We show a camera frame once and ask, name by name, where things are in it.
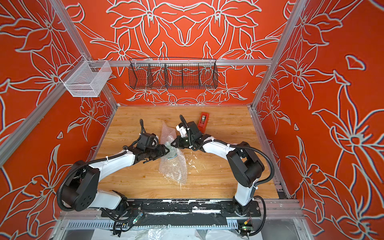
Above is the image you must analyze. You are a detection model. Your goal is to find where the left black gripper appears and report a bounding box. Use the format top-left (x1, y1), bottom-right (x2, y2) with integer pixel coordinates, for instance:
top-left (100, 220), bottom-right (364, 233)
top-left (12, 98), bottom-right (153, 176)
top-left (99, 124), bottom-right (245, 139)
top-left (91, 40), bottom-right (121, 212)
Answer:
top-left (145, 143), bottom-right (171, 160)

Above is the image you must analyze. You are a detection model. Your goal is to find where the pink bubble wrap sheet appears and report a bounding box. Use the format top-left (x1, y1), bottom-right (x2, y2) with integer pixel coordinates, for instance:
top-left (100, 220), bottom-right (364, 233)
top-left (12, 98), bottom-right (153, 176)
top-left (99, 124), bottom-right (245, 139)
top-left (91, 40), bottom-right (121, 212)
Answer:
top-left (159, 122), bottom-right (188, 186)

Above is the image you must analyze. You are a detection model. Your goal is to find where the green leaf pattern bowl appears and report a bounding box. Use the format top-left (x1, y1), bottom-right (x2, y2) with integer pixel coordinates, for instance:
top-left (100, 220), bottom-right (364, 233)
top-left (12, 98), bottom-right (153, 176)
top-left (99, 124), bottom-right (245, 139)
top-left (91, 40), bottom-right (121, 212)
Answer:
top-left (166, 150), bottom-right (178, 160)

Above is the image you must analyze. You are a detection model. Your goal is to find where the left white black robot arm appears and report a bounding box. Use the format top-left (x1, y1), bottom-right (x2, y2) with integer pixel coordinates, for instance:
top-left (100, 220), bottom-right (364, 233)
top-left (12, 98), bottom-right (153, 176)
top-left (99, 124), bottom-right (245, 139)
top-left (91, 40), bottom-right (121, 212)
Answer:
top-left (57, 133), bottom-right (170, 212)

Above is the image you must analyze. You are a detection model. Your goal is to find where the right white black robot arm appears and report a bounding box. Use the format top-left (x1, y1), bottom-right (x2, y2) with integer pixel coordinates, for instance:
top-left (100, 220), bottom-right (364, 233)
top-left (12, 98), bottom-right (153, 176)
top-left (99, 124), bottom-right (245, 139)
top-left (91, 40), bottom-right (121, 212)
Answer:
top-left (171, 118), bottom-right (275, 207)

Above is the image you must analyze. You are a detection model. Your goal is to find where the red tape dispenser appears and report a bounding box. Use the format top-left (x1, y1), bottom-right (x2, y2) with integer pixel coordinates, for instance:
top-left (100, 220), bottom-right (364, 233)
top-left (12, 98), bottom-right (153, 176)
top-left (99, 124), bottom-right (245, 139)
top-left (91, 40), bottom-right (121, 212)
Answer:
top-left (197, 112), bottom-right (209, 134)

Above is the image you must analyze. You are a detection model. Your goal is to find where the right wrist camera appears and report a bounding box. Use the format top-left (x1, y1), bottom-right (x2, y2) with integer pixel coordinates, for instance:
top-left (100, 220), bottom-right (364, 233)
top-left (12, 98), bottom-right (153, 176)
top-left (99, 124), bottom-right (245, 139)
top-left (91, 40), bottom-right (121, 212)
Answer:
top-left (176, 125), bottom-right (187, 138)

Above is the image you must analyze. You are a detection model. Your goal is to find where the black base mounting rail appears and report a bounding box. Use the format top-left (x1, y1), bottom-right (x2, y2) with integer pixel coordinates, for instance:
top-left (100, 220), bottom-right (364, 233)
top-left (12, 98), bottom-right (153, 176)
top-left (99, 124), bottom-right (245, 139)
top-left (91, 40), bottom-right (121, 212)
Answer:
top-left (102, 199), bottom-right (262, 218)

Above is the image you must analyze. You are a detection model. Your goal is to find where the black wire wall basket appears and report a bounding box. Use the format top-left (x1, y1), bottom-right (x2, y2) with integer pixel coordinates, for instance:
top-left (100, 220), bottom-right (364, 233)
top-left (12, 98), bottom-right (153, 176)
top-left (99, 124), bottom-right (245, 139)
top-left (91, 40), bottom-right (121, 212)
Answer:
top-left (128, 58), bottom-right (219, 90)

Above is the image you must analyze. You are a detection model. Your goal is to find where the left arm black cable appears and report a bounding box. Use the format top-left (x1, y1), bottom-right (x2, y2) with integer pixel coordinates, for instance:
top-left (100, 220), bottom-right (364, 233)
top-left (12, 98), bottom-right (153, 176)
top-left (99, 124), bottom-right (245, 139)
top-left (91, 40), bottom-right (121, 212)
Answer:
top-left (56, 119), bottom-right (148, 212)

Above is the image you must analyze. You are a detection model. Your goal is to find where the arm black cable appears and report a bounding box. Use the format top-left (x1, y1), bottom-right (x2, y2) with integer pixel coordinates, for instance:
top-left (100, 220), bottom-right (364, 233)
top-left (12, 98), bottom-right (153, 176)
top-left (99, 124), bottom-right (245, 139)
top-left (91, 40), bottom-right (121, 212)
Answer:
top-left (56, 119), bottom-right (148, 212)
top-left (179, 114), bottom-right (275, 187)

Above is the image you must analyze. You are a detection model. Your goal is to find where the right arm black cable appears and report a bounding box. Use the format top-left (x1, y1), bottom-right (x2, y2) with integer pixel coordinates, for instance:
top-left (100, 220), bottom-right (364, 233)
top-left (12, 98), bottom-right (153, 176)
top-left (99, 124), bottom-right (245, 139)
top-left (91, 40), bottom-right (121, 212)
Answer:
top-left (179, 114), bottom-right (275, 187)

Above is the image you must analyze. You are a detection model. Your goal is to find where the clear plastic wall bin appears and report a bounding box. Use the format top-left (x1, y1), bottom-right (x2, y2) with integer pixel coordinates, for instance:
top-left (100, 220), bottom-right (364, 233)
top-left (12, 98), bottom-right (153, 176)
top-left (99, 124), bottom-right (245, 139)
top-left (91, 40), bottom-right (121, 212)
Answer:
top-left (61, 61), bottom-right (112, 98)

